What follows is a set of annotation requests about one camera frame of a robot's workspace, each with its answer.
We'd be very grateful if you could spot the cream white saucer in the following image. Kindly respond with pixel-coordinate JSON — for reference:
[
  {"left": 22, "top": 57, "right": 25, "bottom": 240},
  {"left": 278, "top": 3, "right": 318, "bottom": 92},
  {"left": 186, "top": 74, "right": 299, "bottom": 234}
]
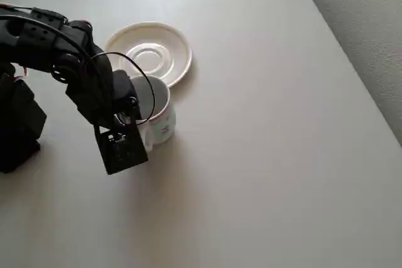
[{"left": 103, "top": 21, "right": 193, "bottom": 88}]

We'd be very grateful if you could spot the black cable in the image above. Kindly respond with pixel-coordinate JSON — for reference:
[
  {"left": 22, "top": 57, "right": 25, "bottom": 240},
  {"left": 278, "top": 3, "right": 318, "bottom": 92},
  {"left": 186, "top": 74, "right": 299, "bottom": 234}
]
[{"left": 0, "top": 13, "right": 156, "bottom": 124}]

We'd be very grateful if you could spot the white ceramic mug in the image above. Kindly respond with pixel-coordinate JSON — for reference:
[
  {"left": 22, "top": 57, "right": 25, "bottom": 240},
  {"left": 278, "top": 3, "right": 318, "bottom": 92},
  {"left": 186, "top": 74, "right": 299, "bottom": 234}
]
[{"left": 127, "top": 75, "right": 177, "bottom": 153}]

